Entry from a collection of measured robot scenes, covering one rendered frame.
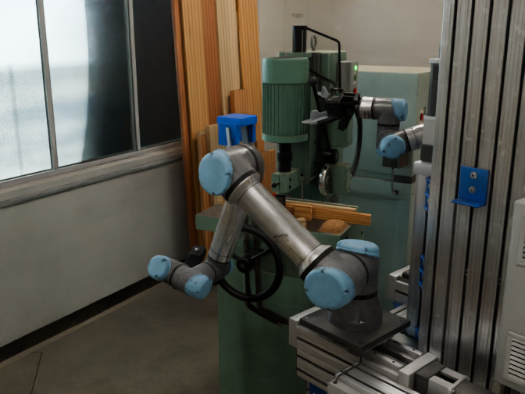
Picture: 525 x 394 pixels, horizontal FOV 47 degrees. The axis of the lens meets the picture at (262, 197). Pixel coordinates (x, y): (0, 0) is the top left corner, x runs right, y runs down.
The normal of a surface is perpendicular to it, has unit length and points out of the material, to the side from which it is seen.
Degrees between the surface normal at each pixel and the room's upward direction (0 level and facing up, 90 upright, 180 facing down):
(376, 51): 90
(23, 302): 90
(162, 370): 0
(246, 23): 87
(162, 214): 90
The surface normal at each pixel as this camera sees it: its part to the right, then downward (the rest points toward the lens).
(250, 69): 0.85, 0.08
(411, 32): -0.54, 0.22
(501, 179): -0.74, 0.18
